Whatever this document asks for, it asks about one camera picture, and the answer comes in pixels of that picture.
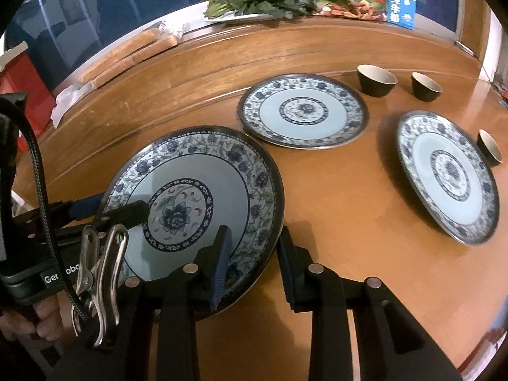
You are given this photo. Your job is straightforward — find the person's left hand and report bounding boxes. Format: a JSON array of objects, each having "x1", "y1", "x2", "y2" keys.
[{"x1": 0, "y1": 295, "x2": 63, "y2": 341}]

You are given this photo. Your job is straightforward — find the blue milk carton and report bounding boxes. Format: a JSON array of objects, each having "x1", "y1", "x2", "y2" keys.
[{"x1": 385, "y1": 0, "x2": 417, "y2": 30}]

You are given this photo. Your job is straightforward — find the black braided cable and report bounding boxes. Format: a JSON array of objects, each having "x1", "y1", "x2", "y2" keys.
[{"x1": 7, "y1": 107, "x2": 90, "y2": 322}]

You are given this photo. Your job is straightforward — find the red box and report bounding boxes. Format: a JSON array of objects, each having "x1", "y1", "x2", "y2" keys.
[{"x1": 0, "y1": 41, "x2": 58, "y2": 154}]

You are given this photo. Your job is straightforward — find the bread loaf in plastic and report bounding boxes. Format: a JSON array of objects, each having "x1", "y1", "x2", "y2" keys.
[{"x1": 50, "y1": 21, "x2": 190, "y2": 129}]

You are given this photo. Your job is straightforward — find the dark bowl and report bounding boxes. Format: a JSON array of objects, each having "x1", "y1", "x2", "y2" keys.
[
  {"x1": 411, "y1": 71, "x2": 443, "y2": 102},
  {"x1": 357, "y1": 64, "x2": 399, "y2": 98},
  {"x1": 477, "y1": 129, "x2": 503, "y2": 167}
]

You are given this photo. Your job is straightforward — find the blue floral plate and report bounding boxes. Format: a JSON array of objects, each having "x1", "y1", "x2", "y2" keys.
[
  {"x1": 98, "y1": 126, "x2": 284, "y2": 312},
  {"x1": 237, "y1": 73, "x2": 369, "y2": 150},
  {"x1": 395, "y1": 110, "x2": 500, "y2": 246}
]

